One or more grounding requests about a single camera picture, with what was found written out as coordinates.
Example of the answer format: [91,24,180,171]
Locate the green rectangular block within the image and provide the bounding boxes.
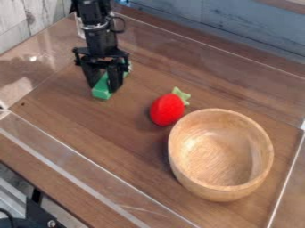
[91,58,133,101]

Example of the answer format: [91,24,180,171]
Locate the red toy strawberry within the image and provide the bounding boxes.
[149,87,192,126]

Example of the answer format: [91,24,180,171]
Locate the black clamp with cable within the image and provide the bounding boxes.
[0,199,67,228]

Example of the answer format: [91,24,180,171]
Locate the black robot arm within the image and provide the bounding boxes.
[73,0,132,100]

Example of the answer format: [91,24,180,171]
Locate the clear acrylic enclosure wall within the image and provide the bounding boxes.
[0,10,305,228]

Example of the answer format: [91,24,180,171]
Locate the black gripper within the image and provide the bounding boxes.
[73,26,130,93]

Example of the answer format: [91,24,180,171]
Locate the brown wooden bowl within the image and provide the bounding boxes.
[169,108,276,202]

